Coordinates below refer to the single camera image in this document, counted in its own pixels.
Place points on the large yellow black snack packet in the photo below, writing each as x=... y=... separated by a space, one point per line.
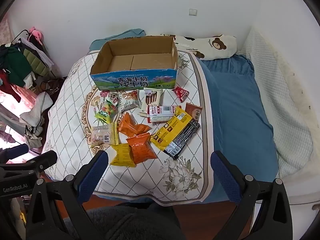
x=175 y=132

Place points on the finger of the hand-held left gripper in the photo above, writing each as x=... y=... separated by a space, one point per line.
x=16 y=151
x=45 y=160

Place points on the grey striped cloth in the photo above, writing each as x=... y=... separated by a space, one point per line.
x=33 y=133

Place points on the green candy packet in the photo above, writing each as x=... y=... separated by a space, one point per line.
x=107 y=111

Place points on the cardboard box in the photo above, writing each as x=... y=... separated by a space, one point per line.
x=135 y=81

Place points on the orange snack packet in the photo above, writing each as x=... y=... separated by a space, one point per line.
x=140 y=148
x=132 y=127

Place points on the blue bedsheet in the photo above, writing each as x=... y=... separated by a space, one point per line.
x=237 y=110

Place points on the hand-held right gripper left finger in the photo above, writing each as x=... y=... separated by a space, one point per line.
x=93 y=173

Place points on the white chocolate stick packet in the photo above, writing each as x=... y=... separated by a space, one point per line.
x=152 y=100

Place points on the brown red snack packet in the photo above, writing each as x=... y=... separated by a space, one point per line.
x=193 y=111

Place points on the white oat cookie packet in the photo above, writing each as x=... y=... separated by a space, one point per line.
x=128 y=100

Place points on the olive puffer jacket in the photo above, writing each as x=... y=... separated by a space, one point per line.
x=36 y=58

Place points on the person's dark fleece clothing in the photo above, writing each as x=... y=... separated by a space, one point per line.
x=125 y=223

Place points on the white crumpled cloth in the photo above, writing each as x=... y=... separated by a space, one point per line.
x=37 y=107

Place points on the pink plush toy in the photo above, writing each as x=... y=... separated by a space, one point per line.
x=35 y=33

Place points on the dark green garment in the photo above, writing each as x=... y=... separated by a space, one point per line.
x=13 y=63

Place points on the white textured bed cover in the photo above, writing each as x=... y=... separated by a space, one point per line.
x=282 y=105

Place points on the white floral quilt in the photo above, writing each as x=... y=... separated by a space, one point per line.
x=70 y=100

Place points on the white wall switch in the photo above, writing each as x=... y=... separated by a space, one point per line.
x=193 y=12

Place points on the blue towel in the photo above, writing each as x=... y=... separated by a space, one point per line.
x=117 y=37

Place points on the clear bread packet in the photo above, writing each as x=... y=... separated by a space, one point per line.
x=101 y=135

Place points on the bear print pillow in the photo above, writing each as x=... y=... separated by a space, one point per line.
x=212 y=45

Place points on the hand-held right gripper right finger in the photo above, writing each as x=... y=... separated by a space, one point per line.
x=225 y=177

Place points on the small red white snack packet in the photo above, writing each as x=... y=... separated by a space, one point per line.
x=114 y=98

